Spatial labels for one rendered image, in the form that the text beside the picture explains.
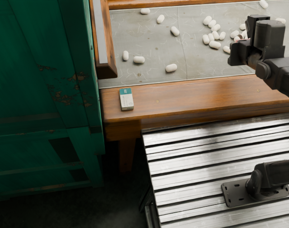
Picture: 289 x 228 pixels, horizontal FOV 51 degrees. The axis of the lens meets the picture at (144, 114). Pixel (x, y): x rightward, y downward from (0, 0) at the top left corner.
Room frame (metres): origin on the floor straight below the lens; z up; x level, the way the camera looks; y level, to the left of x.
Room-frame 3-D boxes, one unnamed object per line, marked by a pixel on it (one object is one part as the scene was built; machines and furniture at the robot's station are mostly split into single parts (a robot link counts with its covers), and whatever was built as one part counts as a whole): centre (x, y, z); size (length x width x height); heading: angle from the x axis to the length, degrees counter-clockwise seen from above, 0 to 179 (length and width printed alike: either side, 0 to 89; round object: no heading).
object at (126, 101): (0.38, 0.06, 0.78); 0.06 x 0.04 x 0.02; 18
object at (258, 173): (0.23, -0.36, 0.77); 0.09 x 0.06 x 0.06; 109
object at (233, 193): (0.22, -0.36, 0.71); 0.20 x 0.07 x 0.08; 111
